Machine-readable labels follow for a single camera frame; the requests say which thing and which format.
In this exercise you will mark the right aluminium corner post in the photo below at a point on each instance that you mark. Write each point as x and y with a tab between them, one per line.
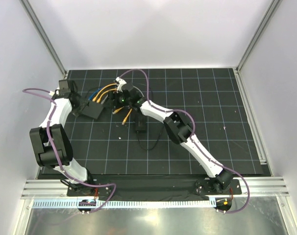
272	8

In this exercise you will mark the black power adapter brick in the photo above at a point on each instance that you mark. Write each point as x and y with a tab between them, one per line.
140	124

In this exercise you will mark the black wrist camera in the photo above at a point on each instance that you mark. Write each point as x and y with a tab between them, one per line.
66	86
126	89

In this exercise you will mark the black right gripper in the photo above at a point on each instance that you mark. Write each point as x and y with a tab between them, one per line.
115	99

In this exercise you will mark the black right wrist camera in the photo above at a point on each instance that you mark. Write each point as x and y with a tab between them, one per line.
126	89

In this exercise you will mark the aluminium front frame rail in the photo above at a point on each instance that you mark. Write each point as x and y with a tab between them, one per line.
258	187

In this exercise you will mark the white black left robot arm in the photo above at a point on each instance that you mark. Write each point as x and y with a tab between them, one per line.
52	148

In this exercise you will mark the white slotted cable duct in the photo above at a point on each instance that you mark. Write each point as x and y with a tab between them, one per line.
89	204

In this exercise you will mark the left aluminium corner post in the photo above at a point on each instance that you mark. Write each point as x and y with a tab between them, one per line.
43	35

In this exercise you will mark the black network switch box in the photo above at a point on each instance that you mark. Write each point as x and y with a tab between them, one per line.
94	109

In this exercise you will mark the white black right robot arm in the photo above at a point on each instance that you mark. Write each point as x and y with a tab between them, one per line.
180	128

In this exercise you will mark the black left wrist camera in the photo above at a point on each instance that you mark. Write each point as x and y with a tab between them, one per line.
66	86

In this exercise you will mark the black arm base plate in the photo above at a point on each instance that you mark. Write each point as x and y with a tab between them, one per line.
158	189

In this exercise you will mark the aluminium corner post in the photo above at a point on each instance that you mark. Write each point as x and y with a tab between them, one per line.
43	35
272	8

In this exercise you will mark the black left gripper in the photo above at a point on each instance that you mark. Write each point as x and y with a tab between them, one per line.
77	112

